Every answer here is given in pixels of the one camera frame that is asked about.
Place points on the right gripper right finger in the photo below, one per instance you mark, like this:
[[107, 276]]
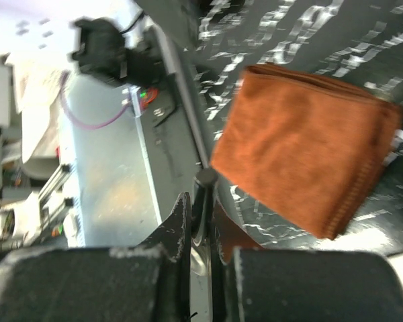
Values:
[[225, 235]]

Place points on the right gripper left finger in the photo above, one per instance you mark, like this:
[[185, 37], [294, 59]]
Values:
[[172, 238]]

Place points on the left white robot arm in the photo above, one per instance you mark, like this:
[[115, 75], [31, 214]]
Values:
[[102, 54]]

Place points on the brown folded cloth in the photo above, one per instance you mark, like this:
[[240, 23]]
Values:
[[309, 147]]

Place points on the black marble patterned mat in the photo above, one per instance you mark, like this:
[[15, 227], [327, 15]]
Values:
[[359, 42]]

